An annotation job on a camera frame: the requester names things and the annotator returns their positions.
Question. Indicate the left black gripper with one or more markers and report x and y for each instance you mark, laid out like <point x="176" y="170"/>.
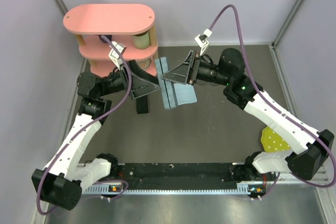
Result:
<point x="140" y="87"/>

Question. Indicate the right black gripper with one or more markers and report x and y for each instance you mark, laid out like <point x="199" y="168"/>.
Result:
<point x="179" y="74"/>

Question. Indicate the black glasses case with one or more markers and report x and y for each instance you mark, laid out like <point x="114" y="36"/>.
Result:
<point x="142" y="105"/>

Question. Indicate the blue grey glasses case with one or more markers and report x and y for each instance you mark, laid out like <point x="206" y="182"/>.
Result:
<point x="166" y="87"/>

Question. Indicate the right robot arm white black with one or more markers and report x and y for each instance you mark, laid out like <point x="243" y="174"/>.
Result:
<point x="309" y="148"/>

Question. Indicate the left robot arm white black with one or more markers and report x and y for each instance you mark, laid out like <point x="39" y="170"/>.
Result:
<point x="100" y="97"/>

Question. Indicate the patterned ceramic bowl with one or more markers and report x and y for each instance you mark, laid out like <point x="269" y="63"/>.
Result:
<point x="144" y="64"/>

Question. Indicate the cream cylindrical jar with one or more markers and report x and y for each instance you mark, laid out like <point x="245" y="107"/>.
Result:
<point x="141" y="41"/>

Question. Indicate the dark blue cup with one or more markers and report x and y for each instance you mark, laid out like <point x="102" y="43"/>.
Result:
<point x="105" y="38"/>

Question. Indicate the pink three-tier wooden shelf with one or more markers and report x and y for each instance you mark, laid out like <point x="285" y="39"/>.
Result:
<point x="122" y="21"/>

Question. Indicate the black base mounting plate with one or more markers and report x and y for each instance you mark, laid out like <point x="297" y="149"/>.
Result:
<point x="184" y="176"/>

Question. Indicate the yellow green dotted plate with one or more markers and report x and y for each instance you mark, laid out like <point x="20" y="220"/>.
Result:
<point x="272" y="142"/>

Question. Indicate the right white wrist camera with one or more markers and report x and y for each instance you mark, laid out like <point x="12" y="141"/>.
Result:
<point x="202" y="41"/>

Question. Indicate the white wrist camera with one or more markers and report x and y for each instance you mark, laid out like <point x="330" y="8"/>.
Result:
<point x="116" y="51"/>
<point x="202" y="41"/>

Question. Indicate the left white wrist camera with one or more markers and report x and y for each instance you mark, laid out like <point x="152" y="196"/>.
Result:
<point x="116" y="51"/>

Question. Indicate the aluminium rail with cable duct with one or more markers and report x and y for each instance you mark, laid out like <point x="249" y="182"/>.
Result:
<point x="75" y="188"/>

